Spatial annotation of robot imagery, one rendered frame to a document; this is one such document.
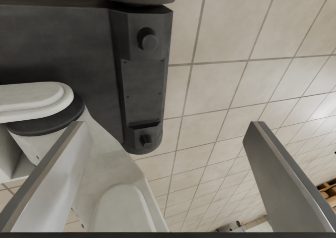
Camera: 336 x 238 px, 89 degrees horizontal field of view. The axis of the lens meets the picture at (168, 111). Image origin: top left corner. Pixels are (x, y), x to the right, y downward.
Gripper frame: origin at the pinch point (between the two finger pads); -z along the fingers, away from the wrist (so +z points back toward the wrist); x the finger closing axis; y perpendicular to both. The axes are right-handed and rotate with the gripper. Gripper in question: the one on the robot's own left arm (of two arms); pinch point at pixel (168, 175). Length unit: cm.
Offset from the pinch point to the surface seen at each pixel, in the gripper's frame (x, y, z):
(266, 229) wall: 221, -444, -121
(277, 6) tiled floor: 45, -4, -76
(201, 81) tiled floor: 16, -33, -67
